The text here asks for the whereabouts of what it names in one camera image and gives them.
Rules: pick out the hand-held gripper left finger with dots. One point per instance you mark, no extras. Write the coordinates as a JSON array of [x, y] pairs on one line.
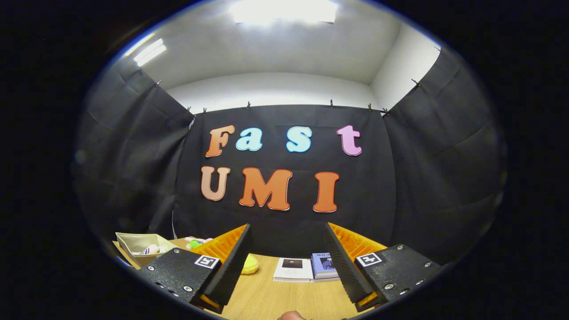
[[231, 271]]

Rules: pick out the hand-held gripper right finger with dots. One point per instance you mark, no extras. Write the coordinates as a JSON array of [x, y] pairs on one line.
[[349, 275]]

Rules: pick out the white striped canvas shoe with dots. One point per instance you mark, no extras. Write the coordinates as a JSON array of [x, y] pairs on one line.
[[152, 249]]

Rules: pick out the beige fabric storage box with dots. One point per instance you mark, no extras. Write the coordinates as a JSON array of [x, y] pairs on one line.
[[129, 240]]

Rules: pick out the yellow plush ball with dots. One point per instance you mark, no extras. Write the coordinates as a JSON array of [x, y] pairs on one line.
[[250, 266]]

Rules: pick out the blue book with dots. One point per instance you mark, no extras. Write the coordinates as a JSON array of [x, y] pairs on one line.
[[322, 266]]

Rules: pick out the green pink plush toy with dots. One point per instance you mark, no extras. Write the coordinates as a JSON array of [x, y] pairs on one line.
[[194, 244]]

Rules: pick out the white book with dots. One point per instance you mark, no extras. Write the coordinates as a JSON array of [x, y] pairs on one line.
[[293, 272]]

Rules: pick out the black backdrop cloth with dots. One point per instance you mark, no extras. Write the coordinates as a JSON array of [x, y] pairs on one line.
[[146, 169]]

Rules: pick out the small ceiling light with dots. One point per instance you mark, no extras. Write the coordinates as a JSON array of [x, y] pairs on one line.
[[150, 52]]

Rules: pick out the large ceiling light panel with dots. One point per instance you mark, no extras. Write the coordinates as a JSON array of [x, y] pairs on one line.
[[284, 11]]

